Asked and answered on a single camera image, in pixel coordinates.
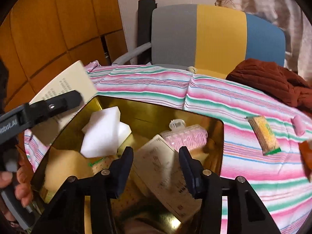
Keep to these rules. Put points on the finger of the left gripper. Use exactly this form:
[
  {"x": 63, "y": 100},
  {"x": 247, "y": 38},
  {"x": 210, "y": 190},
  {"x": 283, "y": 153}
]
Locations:
[{"x": 43, "y": 110}]

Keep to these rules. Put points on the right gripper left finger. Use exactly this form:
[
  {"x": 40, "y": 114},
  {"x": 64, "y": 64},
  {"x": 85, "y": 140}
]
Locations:
[{"x": 65, "y": 213}]

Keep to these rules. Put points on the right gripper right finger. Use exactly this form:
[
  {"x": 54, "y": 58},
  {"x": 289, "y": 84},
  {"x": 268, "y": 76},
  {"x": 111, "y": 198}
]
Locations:
[{"x": 246, "y": 213}]

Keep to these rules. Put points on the pink hair roller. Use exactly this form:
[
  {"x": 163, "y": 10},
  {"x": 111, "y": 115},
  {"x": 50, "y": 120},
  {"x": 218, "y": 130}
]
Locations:
[
  {"x": 298, "y": 125},
  {"x": 179, "y": 135}
]

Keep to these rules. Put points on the cream box gold print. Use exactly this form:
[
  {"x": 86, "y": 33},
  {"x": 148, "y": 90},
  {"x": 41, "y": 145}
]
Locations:
[{"x": 157, "y": 165}]

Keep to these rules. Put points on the white foam sponge block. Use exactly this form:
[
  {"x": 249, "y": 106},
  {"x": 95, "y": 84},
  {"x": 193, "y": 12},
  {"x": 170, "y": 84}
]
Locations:
[{"x": 124, "y": 131}]

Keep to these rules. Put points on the person's left hand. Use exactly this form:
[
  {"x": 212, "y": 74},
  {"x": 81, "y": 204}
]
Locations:
[{"x": 23, "y": 190}]

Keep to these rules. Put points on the cream tall medicine box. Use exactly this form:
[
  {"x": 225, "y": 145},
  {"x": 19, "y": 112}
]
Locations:
[{"x": 75, "y": 77}]

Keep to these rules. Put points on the yellow cracker packet green end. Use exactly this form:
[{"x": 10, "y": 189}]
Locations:
[{"x": 265, "y": 135}]

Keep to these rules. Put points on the striped pink green tablecloth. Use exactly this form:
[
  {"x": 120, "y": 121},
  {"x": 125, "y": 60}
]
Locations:
[{"x": 278, "y": 179}]

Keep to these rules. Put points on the wooden wardrobe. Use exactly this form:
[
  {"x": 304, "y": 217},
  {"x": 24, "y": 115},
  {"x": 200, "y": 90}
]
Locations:
[{"x": 41, "y": 38}]

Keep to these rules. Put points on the gold metal tin tray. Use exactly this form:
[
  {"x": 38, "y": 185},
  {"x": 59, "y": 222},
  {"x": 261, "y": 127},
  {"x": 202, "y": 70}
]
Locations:
[{"x": 146, "y": 121}]

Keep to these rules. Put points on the orange white snack bag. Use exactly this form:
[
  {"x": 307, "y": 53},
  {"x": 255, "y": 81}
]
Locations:
[{"x": 306, "y": 155}]

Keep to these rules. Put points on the dark red quilted jacket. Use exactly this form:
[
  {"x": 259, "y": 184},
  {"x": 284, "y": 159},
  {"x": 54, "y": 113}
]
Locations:
[{"x": 276, "y": 81}]

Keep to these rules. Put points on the grey yellow blue chair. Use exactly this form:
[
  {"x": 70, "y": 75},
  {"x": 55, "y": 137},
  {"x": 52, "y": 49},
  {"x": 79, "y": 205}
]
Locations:
[{"x": 206, "y": 39}]

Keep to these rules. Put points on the floral white curtain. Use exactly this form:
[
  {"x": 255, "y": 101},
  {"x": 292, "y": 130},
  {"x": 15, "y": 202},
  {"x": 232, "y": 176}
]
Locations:
[{"x": 287, "y": 15}]

